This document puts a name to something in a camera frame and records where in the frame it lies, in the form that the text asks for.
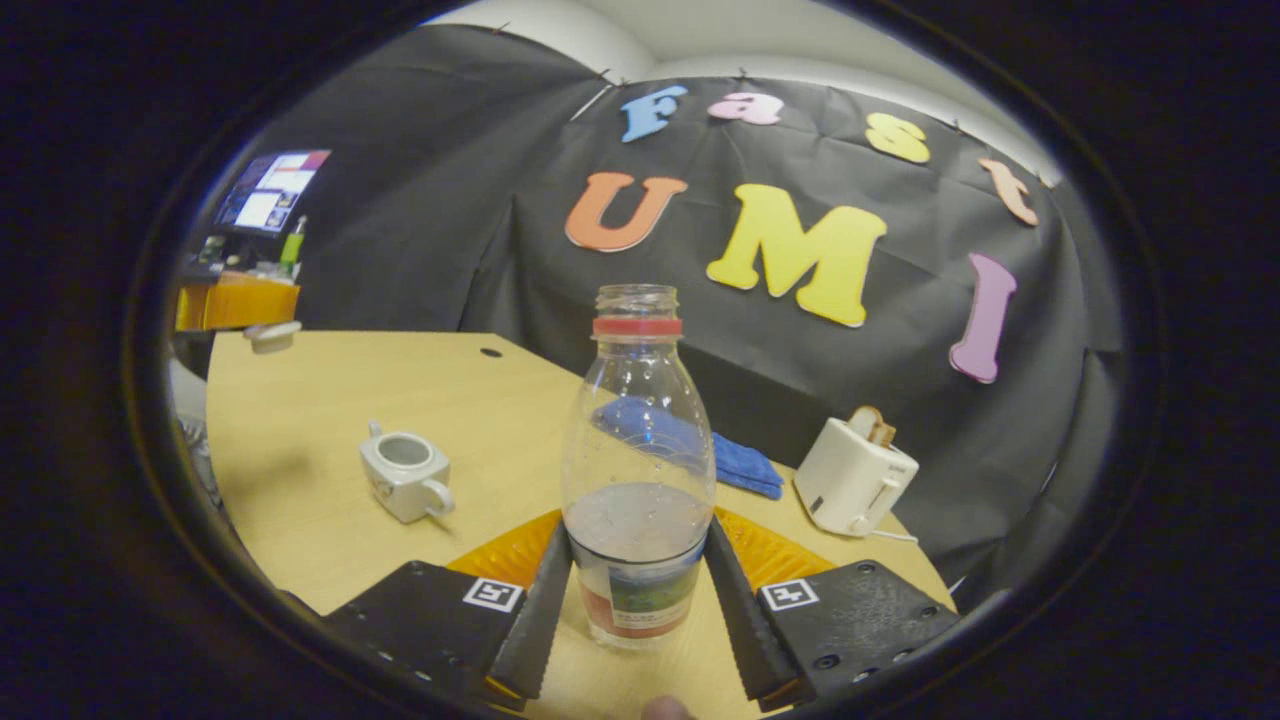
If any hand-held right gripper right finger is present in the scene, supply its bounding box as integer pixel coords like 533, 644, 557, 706
705, 505, 961, 713

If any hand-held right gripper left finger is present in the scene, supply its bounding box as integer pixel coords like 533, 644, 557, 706
325, 508, 573, 713

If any white teacup lid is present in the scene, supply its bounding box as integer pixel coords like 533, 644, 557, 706
244, 320, 303, 355

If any white ceramic teacup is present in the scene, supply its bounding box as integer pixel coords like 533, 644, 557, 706
359, 420, 456, 525

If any clear plastic water bottle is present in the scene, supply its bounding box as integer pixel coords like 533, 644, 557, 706
560, 284, 718, 651

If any green drink bottle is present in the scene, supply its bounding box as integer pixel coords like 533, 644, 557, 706
279, 215, 308, 279

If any computer monitor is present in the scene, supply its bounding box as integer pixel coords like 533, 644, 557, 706
213, 150, 332, 237

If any blue folded towel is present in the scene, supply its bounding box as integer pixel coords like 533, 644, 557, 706
590, 396, 786, 501

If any white toaster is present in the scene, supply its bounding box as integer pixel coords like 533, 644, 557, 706
793, 415, 919, 538

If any black backdrop cloth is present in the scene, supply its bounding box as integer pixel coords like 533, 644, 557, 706
225, 22, 1126, 611

